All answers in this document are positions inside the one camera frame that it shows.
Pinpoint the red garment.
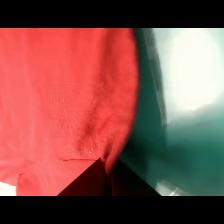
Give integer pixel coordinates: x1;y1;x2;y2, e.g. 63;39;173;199
0;28;141;197

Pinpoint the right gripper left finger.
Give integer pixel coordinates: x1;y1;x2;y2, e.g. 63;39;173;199
57;157;110;197

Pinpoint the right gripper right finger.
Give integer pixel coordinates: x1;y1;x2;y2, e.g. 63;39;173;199
108;159;162;197

